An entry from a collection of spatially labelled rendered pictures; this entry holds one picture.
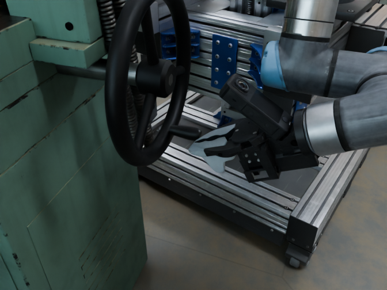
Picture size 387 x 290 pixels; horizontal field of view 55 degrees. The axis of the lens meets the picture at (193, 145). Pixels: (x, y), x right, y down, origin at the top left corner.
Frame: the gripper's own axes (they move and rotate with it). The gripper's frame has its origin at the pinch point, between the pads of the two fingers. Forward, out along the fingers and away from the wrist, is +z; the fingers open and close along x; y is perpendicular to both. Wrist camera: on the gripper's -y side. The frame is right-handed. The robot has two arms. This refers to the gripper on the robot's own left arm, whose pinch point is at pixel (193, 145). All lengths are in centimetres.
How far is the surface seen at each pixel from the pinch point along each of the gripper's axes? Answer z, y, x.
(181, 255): 46, 55, 23
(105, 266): 40.6, 26.4, -4.5
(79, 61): 5.3, -21.4, -6.6
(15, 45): 11.5, -27.5, -9.3
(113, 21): 1.3, -23.8, -0.2
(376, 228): -8, 86, 61
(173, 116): 4.8, -3.9, 5.3
